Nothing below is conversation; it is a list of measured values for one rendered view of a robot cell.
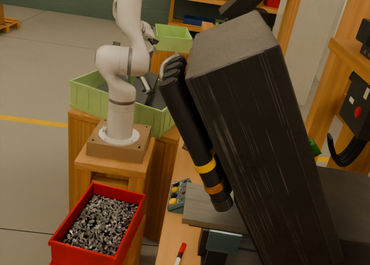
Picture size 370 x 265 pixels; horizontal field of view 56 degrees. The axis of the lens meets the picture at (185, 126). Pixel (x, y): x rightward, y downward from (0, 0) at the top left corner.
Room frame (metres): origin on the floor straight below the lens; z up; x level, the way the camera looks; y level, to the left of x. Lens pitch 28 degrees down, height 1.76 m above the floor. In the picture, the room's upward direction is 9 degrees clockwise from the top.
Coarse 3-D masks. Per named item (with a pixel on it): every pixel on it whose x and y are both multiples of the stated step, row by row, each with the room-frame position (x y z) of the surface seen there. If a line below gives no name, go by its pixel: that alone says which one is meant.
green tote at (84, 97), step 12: (96, 72) 2.10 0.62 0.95; (72, 84) 1.86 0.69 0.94; (84, 84) 1.98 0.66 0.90; (96, 84) 2.10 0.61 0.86; (132, 84) 2.18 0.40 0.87; (156, 84) 2.12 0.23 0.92; (72, 96) 1.86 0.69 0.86; (84, 96) 1.83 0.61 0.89; (96, 96) 1.80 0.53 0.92; (84, 108) 1.83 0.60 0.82; (96, 108) 1.80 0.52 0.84; (144, 108) 1.70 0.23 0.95; (144, 120) 1.70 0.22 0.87; (156, 120) 1.67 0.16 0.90; (168, 120) 1.76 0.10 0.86; (156, 132) 1.67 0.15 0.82
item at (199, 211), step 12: (192, 192) 0.81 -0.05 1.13; (204, 192) 0.82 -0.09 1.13; (192, 204) 0.76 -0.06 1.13; (204, 204) 0.77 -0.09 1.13; (192, 216) 0.71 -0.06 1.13; (204, 216) 0.72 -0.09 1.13; (216, 216) 0.73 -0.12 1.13; (228, 216) 0.74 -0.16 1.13; (240, 216) 0.74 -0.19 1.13; (204, 228) 0.71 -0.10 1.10; (216, 228) 0.70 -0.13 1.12; (228, 228) 0.70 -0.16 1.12; (240, 228) 0.70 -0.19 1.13
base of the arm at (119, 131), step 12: (108, 108) 1.38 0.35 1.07; (120, 108) 1.36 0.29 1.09; (132, 108) 1.39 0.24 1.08; (108, 120) 1.37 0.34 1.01; (120, 120) 1.36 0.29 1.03; (132, 120) 1.40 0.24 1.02; (108, 132) 1.37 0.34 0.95; (120, 132) 1.36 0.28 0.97; (132, 132) 1.42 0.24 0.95; (120, 144) 1.32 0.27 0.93
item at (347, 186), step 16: (320, 176) 0.84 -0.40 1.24; (336, 176) 0.85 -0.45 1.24; (352, 176) 0.86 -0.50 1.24; (368, 176) 0.88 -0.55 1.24; (336, 192) 0.77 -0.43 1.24; (352, 192) 0.78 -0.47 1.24; (368, 192) 0.80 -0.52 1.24; (336, 208) 0.70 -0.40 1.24; (352, 208) 0.71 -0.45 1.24; (368, 208) 0.72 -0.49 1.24; (336, 224) 0.64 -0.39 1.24; (352, 224) 0.65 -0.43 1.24; (368, 224) 0.66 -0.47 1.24; (352, 240) 0.60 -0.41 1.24; (368, 240) 0.60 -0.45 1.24; (352, 256) 0.60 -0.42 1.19; (368, 256) 0.60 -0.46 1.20
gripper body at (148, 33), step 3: (144, 21) 1.97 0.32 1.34; (147, 24) 1.97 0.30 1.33; (147, 27) 1.94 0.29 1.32; (150, 27) 1.99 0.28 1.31; (144, 30) 1.89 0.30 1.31; (147, 30) 1.91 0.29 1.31; (150, 30) 1.95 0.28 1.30; (144, 33) 1.88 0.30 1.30; (147, 33) 1.89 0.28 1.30; (150, 33) 1.93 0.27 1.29; (153, 33) 1.97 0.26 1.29; (144, 36) 1.91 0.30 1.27; (147, 36) 1.90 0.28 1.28; (150, 36) 1.92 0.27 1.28; (153, 36) 1.94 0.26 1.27; (144, 39) 1.92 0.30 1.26; (147, 39) 1.92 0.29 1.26
